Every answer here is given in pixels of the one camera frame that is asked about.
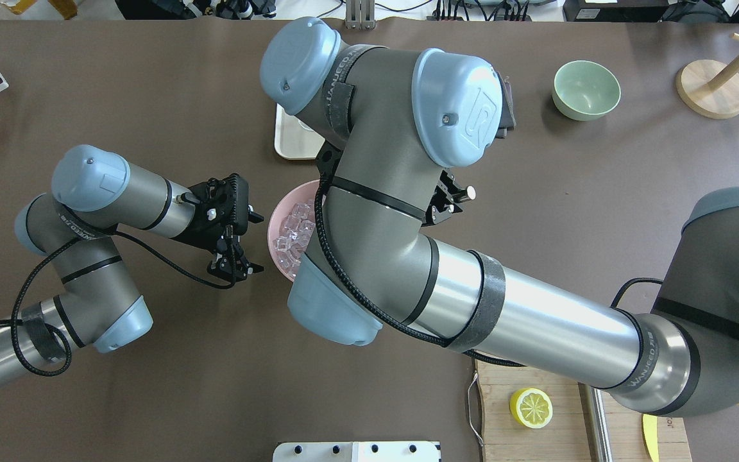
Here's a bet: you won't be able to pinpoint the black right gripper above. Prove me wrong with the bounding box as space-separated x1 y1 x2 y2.
423 169 476 227

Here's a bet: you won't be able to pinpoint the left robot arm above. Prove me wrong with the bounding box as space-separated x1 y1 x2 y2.
0 144 264 387

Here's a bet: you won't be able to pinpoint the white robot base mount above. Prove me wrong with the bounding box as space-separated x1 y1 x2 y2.
272 440 443 461

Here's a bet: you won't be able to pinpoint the half lemon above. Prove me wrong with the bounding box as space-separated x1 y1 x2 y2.
509 387 554 429

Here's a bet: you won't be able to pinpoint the grey folded cloth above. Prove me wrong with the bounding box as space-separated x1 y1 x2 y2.
495 71 516 139

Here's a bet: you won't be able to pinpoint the pink bowl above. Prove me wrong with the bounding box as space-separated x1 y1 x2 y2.
267 180 319 282

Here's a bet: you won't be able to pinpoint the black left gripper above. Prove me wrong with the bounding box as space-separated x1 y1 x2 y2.
174 173 264 286

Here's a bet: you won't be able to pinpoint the yellow plastic knife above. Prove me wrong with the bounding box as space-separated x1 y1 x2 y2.
640 413 660 462

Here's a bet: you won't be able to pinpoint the bamboo cutting board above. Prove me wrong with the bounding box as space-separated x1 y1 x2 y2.
475 360 692 461

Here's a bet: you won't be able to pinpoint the steel muddler black tip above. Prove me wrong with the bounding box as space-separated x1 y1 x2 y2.
578 383 614 461

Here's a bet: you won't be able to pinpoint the clear ice cubes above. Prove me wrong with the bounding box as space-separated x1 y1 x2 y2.
270 199 316 280

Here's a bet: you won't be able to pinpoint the cream rabbit tray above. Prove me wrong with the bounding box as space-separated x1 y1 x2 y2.
275 105 325 161

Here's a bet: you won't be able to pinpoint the wooden cup tree stand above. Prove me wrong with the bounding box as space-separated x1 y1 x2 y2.
675 33 739 119

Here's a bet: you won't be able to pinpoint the green bowl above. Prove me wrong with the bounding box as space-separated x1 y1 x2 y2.
552 60 622 122

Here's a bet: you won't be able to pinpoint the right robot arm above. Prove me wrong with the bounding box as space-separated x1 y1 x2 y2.
260 17 739 417

